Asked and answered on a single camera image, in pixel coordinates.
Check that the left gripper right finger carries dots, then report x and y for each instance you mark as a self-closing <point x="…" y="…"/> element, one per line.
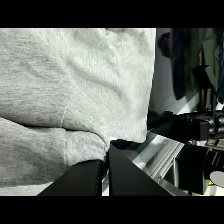
<point x="128" y="176"/>

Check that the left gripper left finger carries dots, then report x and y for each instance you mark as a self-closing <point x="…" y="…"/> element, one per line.
<point x="85" y="180"/>

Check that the grey sweatshirt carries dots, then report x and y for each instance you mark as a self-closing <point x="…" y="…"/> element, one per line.
<point x="73" y="90"/>

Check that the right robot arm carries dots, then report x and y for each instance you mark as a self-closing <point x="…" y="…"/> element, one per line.
<point x="196" y="166"/>

